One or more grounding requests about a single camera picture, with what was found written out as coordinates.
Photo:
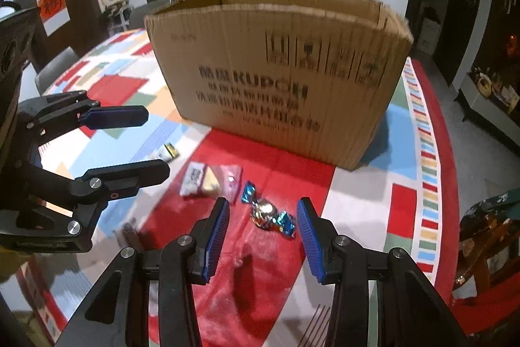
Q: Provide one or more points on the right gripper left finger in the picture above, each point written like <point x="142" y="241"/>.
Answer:
<point x="115" y="311"/>

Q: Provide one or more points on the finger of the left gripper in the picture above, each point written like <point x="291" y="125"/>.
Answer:
<point x="114" y="117"/>
<point x="122" y="181"/>

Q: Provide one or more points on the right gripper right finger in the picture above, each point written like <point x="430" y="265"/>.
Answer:
<point x="410" y="310"/>

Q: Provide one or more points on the black silver snack bar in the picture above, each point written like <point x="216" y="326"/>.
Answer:
<point x="127" y="235"/>

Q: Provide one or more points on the green white snack stick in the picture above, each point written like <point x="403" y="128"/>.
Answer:
<point x="167" y="152"/>

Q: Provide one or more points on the grey dining chair left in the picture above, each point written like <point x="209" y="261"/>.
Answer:
<point x="55" y="68"/>

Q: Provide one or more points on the grey dining chair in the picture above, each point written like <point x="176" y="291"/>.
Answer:
<point x="55" y="68"/>
<point x="138" y="14"/>

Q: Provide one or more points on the red wooden chair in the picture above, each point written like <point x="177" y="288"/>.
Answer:
<point x="489" y="256"/>

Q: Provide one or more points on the dark wooden door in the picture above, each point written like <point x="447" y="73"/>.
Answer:
<point x="77" y="24"/>

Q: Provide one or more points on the white pink pastry packet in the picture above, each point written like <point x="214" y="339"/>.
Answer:
<point x="201" y="179"/>

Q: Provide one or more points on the white shoe rack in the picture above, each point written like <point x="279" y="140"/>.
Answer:
<point x="117" y="15"/>

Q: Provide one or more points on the colourful patchwork tablecloth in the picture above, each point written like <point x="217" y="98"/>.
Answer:
<point x="403" y="194"/>

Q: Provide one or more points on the red poster on door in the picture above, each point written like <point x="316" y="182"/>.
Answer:
<point x="54" y="15"/>

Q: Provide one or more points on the blue gold wrapped candy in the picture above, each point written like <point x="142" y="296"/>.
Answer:
<point x="265" y="215"/>

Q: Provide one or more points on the brown cardboard box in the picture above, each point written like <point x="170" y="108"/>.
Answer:
<point x="313" y="77"/>

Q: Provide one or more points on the white tv cabinet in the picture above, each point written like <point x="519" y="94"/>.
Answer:
<point x="488" y="110"/>

